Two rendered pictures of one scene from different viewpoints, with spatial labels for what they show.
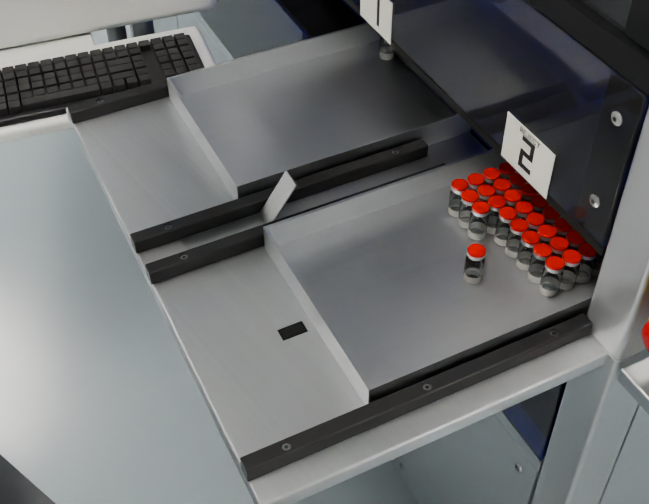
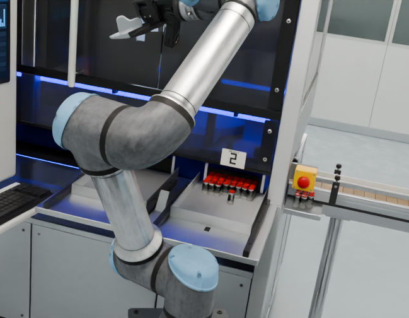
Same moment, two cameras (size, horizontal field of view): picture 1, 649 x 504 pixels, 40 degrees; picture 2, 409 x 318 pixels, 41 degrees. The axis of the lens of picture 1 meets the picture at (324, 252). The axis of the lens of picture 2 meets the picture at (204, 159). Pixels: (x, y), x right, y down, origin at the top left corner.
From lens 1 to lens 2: 129 cm
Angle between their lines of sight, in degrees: 50
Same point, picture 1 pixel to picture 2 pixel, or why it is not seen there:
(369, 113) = (144, 179)
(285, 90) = not seen: hidden behind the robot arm
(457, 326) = (242, 213)
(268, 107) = not seen: hidden behind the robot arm
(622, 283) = (280, 179)
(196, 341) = (187, 240)
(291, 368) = (220, 235)
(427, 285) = (222, 208)
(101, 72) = (11, 201)
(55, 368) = not seen: outside the picture
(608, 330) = (276, 198)
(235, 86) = (89, 184)
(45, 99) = (1, 214)
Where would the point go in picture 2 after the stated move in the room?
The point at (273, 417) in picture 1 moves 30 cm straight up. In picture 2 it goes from (232, 245) to (247, 148)
